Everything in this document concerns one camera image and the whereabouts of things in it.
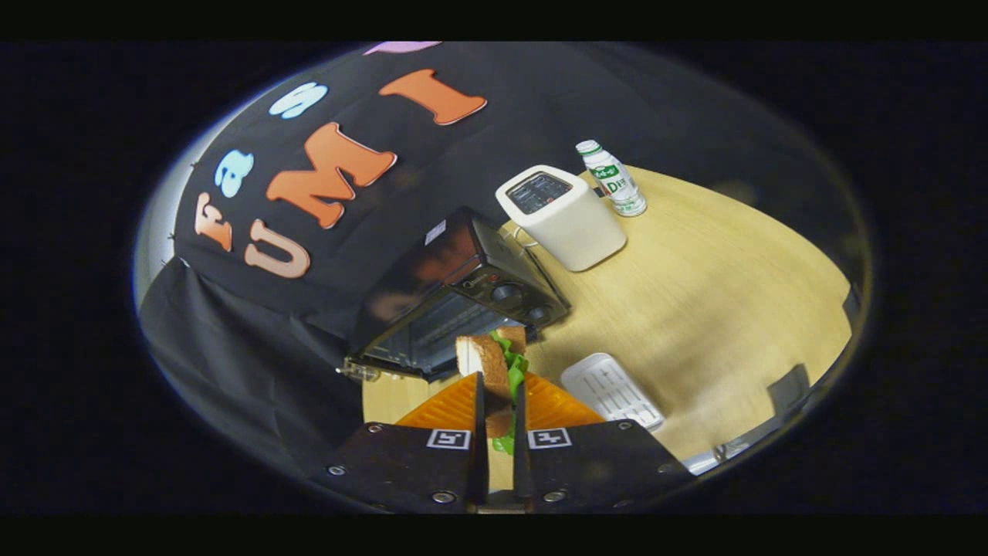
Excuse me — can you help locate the black toaster oven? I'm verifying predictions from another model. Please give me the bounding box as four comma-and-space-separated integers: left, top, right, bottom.
337, 207, 572, 383

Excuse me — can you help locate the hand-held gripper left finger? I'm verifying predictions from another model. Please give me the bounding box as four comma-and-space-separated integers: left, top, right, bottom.
309, 371, 489, 514

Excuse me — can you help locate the white rectangular tray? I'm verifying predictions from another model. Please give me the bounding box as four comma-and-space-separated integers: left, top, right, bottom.
560, 353, 665, 432

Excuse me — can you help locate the lettuce sandwich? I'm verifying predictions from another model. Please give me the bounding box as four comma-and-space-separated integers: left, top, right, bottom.
455, 326, 530, 455

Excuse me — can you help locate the black backdrop cloth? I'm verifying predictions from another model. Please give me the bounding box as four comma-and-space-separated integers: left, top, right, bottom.
137, 42, 858, 483

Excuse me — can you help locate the white pop-up toaster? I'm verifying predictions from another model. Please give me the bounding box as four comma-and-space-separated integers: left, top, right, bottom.
495, 164, 628, 273

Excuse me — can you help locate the white green-label bottle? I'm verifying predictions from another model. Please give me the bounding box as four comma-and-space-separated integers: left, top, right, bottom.
576, 140, 648, 218

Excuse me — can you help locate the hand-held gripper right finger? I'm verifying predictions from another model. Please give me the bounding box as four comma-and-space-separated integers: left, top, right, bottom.
513, 373, 695, 514

